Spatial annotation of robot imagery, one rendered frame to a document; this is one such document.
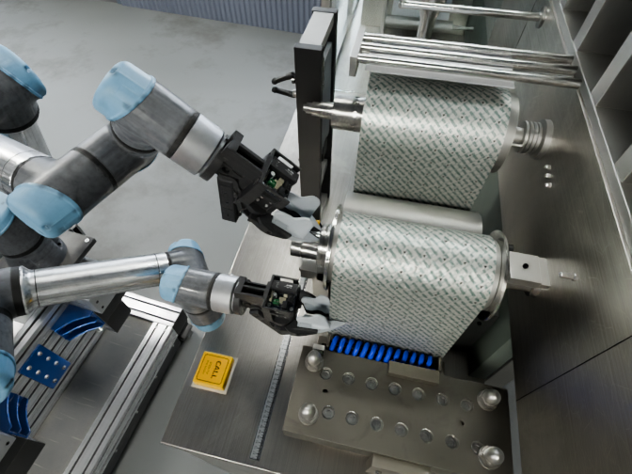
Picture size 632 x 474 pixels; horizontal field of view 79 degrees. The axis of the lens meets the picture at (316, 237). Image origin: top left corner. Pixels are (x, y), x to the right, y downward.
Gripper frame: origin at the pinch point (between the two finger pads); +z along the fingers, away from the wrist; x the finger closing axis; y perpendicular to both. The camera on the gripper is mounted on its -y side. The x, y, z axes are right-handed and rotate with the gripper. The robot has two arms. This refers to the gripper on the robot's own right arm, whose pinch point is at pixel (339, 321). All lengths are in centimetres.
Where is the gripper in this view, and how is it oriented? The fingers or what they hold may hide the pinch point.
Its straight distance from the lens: 76.2
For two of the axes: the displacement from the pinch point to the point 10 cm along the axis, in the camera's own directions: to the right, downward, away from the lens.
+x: 2.2, -7.9, 5.7
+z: 9.8, 1.8, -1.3
